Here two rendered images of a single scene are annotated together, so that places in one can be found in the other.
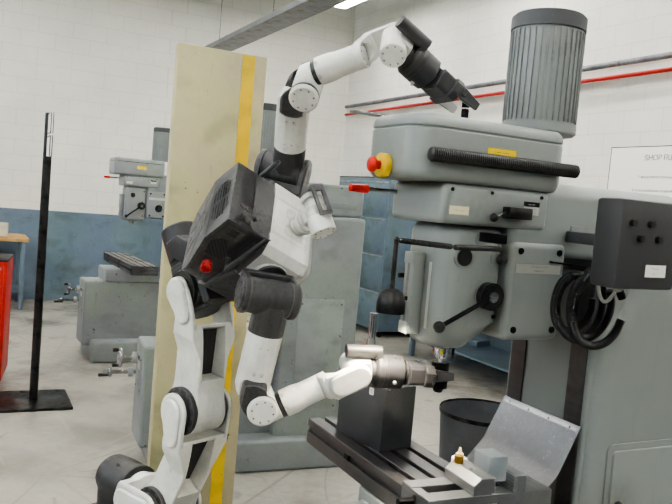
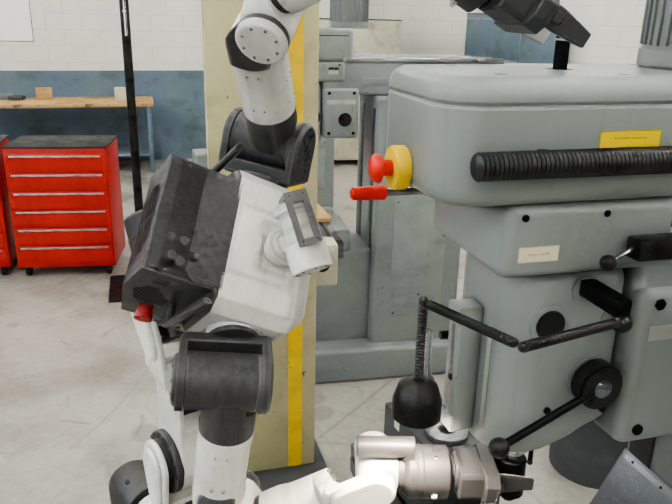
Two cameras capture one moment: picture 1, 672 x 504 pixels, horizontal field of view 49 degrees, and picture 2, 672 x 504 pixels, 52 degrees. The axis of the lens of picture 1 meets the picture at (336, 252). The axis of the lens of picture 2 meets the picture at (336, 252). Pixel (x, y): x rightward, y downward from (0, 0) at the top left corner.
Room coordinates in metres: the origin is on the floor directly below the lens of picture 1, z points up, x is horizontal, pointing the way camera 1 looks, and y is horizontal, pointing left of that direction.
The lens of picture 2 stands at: (0.92, -0.20, 1.95)
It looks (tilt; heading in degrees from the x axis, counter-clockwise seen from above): 19 degrees down; 11
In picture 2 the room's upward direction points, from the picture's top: 1 degrees clockwise
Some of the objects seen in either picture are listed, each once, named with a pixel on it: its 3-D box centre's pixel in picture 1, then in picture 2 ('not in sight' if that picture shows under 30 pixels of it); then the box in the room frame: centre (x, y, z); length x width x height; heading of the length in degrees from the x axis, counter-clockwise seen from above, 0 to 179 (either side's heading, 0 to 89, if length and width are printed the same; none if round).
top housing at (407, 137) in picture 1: (465, 155); (561, 126); (1.96, -0.32, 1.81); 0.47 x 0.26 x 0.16; 117
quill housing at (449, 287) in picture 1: (449, 283); (529, 343); (1.96, -0.31, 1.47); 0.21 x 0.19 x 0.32; 27
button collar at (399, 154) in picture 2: (382, 165); (397, 167); (1.85, -0.10, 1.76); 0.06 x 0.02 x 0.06; 27
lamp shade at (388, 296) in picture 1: (390, 300); (417, 396); (1.82, -0.14, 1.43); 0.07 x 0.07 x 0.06
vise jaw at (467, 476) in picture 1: (469, 477); not in sight; (1.72, -0.36, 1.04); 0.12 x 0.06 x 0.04; 24
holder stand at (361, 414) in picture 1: (375, 406); (430, 457); (2.23, -0.16, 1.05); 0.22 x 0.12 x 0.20; 35
